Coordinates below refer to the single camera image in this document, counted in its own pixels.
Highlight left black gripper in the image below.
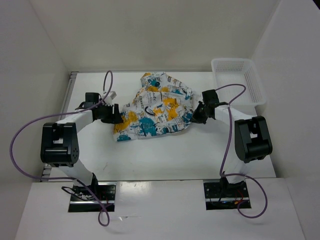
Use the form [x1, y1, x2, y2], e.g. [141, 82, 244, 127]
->
[97, 102, 123, 124]

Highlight white teal yellow patterned shorts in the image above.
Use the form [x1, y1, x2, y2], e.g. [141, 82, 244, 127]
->
[112, 72, 195, 142]

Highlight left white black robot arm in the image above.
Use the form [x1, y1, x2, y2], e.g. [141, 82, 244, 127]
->
[40, 91, 123, 200]

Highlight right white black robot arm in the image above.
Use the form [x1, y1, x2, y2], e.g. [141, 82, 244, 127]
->
[191, 89, 273, 197]

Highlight white perforated plastic basket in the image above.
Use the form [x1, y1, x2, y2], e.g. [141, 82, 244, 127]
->
[211, 58, 267, 107]

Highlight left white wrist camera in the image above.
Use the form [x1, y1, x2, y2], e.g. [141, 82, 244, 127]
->
[100, 91, 117, 106]

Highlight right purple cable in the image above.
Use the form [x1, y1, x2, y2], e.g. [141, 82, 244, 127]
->
[214, 83, 268, 219]

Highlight purple cable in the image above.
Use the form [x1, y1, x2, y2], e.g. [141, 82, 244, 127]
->
[214, 83, 268, 219]
[9, 70, 116, 227]

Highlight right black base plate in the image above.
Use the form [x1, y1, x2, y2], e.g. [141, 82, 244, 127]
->
[203, 179, 252, 211]

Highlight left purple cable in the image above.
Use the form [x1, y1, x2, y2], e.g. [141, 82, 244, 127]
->
[9, 70, 116, 227]

